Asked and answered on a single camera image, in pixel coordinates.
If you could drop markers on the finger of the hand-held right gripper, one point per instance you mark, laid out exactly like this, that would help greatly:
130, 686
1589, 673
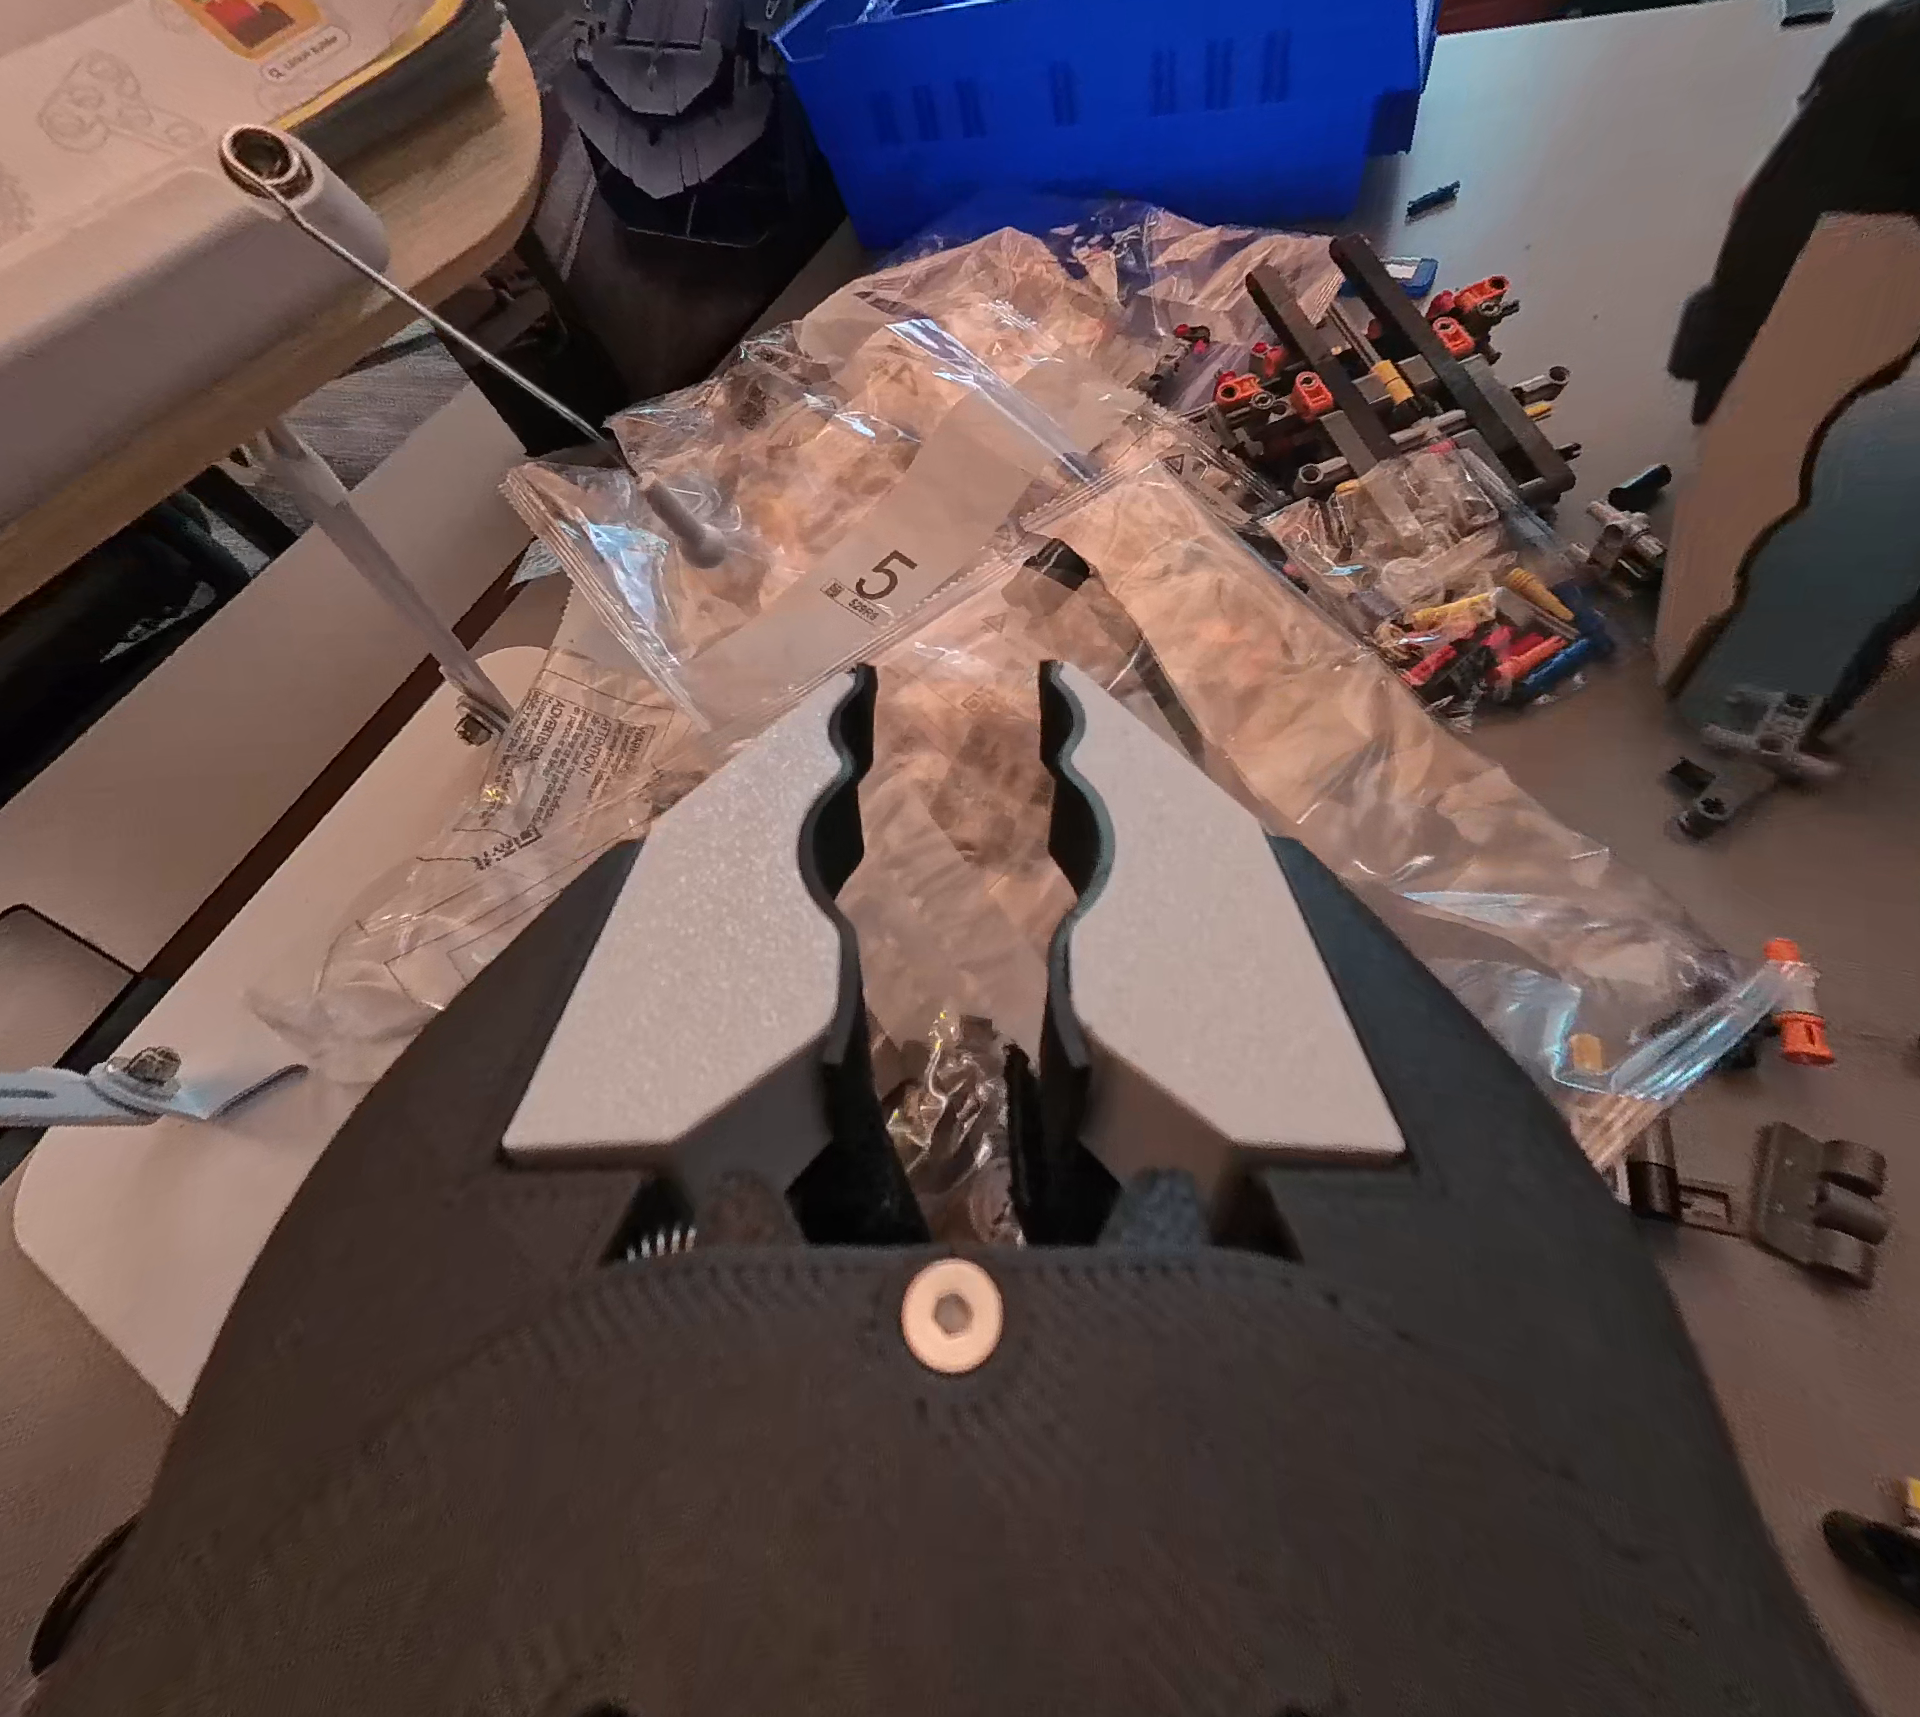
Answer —
1785, 367

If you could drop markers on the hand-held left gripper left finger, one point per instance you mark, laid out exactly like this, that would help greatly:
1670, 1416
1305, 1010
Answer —
690, 996

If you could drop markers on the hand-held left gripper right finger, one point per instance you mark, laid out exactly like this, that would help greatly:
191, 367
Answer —
1230, 996

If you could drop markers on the small lego pieces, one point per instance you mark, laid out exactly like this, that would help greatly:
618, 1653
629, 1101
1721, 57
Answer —
1754, 743

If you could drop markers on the lego chassis frame assembly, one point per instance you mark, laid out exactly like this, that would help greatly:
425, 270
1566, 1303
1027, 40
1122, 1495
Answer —
1395, 397

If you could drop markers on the large clear bag white label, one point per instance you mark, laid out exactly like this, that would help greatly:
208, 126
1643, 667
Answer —
961, 502

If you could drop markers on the small blue lego pin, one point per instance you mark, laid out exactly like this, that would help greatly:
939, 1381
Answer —
1433, 198

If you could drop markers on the grey yellow lego connector assembly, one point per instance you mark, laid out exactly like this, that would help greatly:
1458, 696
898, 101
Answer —
1681, 1194

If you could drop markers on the orange grey lego pin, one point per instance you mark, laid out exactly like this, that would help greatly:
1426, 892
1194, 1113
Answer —
1796, 1005

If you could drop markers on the dark grey lego triple connector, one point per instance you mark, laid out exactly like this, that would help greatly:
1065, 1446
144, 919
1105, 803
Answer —
1814, 1200

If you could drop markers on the pile of clear lego bags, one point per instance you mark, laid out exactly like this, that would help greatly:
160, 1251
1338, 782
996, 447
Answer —
841, 367

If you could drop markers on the black yellow lego connector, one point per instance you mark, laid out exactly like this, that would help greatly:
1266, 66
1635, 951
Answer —
1875, 1546

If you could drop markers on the black lego set box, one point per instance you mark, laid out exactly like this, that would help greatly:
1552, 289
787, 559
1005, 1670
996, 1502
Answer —
674, 22

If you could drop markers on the dark grey block blue pin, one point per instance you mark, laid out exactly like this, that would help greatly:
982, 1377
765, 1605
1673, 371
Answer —
1628, 525

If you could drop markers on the small blue labelled tag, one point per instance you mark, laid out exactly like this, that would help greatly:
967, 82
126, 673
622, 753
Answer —
1406, 272

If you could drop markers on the blue plastic bin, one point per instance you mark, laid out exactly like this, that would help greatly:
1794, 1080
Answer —
1124, 113

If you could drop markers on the white book stand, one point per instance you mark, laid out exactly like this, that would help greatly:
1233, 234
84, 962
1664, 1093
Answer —
120, 322

